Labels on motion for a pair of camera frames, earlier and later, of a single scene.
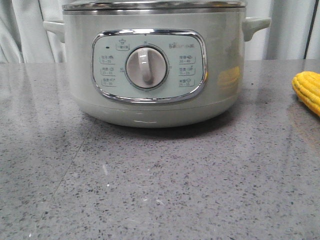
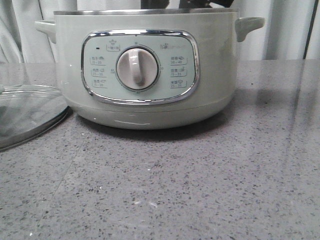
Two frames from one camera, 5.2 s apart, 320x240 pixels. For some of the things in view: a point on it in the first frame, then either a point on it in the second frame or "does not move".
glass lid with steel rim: (153, 3) to (27, 110)
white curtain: (23, 38) does not move
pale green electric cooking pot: (154, 67) does not move
